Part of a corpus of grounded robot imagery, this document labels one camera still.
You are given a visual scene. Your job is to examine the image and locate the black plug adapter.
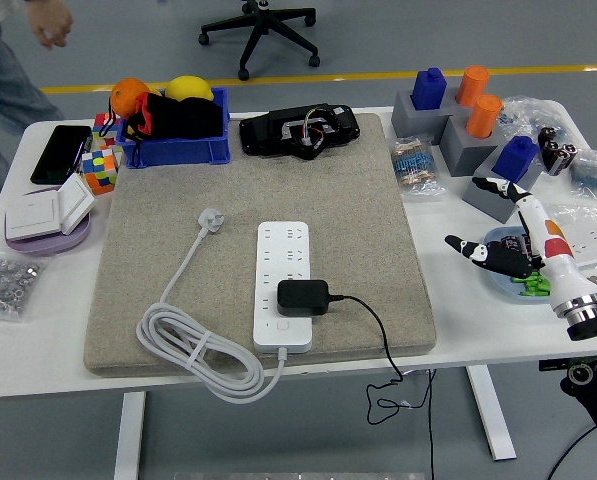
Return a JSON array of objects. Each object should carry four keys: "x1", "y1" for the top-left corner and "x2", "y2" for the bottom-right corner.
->
[{"x1": 276, "y1": 279, "x2": 330, "y2": 317}]

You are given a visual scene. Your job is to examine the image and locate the black open electronic device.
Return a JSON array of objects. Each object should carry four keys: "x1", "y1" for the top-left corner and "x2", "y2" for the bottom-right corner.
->
[{"x1": 238, "y1": 103, "x2": 362, "y2": 161}]

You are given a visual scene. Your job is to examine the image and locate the pile of green batteries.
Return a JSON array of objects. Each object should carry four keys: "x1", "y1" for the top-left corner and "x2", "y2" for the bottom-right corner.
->
[{"x1": 510, "y1": 273, "x2": 552, "y2": 299}]

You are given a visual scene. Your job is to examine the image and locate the black office chair base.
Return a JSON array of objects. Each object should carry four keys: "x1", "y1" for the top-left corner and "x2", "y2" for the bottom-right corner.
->
[{"x1": 197, "y1": 0, "x2": 322, "y2": 82}]

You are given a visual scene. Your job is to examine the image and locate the bag of metal nuts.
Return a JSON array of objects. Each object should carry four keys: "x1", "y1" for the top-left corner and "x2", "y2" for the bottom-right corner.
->
[{"x1": 0, "y1": 249, "x2": 47, "y2": 322}]

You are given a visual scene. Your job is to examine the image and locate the small white wall switch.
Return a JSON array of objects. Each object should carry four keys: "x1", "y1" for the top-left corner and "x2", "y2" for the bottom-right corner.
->
[{"x1": 56, "y1": 173, "x2": 96, "y2": 236}]

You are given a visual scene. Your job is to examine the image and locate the black table control panel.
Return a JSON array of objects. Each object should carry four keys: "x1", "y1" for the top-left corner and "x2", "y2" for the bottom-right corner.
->
[{"x1": 537, "y1": 354, "x2": 597, "y2": 372}]

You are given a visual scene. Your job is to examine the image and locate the yellow lemon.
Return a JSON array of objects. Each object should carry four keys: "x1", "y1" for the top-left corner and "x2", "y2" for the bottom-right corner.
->
[{"x1": 164, "y1": 75, "x2": 215, "y2": 103}]

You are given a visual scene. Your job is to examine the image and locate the bag of striped resistors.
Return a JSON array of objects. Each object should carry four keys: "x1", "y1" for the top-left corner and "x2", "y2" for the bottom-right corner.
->
[{"x1": 390, "y1": 135, "x2": 447, "y2": 197}]

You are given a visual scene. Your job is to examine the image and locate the white table leg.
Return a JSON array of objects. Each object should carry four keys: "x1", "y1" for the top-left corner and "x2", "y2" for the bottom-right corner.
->
[
  {"x1": 113, "y1": 391, "x2": 147, "y2": 480},
  {"x1": 466, "y1": 364, "x2": 518, "y2": 461}
]

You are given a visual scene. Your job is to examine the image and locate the white power strip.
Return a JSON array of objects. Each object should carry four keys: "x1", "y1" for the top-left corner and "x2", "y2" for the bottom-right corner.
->
[{"x1": 252, "y1": 221, "x2": 314, "y2": 355}]

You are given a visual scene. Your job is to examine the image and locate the large white wall switch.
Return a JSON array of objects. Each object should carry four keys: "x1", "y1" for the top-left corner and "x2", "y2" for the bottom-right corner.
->
[{"x1": 4, "y1": 189, "x2": 62, "y2": 242}]

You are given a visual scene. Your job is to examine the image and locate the bag of blue resistors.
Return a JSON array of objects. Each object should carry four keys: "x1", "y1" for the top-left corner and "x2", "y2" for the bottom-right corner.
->
[{"x1": 567, "y1": 148, "x2": 597, "y2": 202}]

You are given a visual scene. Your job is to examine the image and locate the wide grey peg block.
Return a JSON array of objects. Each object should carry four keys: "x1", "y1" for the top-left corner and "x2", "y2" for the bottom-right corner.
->
[{"x1": 390, "y1": 87, "x2": 474, "y2": 147}]

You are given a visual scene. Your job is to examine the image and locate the thin black plug cord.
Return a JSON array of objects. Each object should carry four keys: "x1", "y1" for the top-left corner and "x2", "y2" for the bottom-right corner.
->
[{"x1": 326, "y1": 293, "x2": 437, "y2": 480}]

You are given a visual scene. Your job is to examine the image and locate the white power strip cord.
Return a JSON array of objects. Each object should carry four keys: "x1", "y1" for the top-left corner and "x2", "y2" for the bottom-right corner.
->
[{"x1": 135, "y1": 207, "x2": 288, "y2": 404}]

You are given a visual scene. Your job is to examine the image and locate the black smartphone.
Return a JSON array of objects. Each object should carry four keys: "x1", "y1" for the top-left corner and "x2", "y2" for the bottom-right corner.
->
[{"x1": 29, "y1": 124, "x2": 93, "y2": 185}]

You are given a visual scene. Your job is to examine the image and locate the grey-brown mat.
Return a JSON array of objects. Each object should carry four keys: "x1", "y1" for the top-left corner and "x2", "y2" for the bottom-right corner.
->
[{"x1": 82, "y1": 112, "x2": 438, "y2": 379}]

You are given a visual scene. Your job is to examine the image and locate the light blue plate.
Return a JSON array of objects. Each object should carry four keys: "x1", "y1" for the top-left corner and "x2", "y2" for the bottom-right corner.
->
[{"x1": 481, "y1": 226, "x2": 554, "y2": 305}]

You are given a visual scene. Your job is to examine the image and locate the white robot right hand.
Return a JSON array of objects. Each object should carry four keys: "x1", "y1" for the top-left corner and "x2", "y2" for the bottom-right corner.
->
[{"x1": 444, "y1": 175, "x2": 597, "y2": 310}]

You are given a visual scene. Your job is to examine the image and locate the clear plastic socket bag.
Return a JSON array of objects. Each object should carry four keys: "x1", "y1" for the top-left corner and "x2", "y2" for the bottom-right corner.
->
[{"x1": 525, "y1": 202, "x2": 597, "y2": 271}]

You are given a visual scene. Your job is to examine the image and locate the orange peg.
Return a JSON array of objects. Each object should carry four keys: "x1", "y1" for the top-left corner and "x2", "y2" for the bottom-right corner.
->
[
  {"x1": 465, "y1": 94, "x2": 504, "y2": 140},
  {"x1": 455, "y1": 65, "x2": 490, "y2": 108}
]

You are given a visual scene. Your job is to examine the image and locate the person's left hand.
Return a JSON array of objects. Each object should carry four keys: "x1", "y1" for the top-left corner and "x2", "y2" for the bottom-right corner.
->
[{"x1": 27, "y1": 0, "x2": 74, "y2": 51}]

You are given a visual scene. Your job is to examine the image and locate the blue plastic bin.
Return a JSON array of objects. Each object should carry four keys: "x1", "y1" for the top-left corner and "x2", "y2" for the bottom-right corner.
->
[{"x1": 115, "y1": 87, "x2": 232, "y2": 169}]

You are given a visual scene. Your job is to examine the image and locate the orange fruit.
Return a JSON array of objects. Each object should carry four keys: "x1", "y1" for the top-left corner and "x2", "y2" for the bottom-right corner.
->
[{"x1": 109, "y1": 77, "x2": 152, "y2": 120}]

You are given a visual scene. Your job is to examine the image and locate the black capacitor bundle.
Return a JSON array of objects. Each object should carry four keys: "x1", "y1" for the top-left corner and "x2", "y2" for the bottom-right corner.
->
[{"x1": 536, "y1": 126, "x2": 579, "y2": 177}]

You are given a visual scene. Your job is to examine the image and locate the blue peg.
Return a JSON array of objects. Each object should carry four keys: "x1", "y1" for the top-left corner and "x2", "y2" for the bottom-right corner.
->
[
  {"x1": 491, "y1": 135, "x2": 541, "y2": 191},
  {"x1": 410, "y1": 67, "x2": 448, "y2": 112}
]

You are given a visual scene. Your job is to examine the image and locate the person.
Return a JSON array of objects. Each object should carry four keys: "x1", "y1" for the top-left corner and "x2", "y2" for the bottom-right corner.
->
[{"x1": 0, "y1": 0, "x2": 65, "y2": 206}]

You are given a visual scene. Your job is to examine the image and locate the colourful puzzle cube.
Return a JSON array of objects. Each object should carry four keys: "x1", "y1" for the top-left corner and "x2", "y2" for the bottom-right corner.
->
[
  {"x1": 79, "y1": 148, "x2": 119, "y2": 196},
  {"x1": 91, "y1": 112, "x2": 124, "y2": 151}
]

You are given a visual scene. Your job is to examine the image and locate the purple plate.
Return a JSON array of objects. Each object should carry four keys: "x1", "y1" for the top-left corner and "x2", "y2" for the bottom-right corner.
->
[{"x1": 3, "y1": 187, "x2": 93, "y2": 258}]

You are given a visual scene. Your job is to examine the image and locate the clear plastic parts bag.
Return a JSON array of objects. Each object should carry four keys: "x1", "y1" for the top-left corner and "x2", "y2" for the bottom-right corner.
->
[{"x1": 497, "y1": 96, "x2": 579, "y2": 151}]

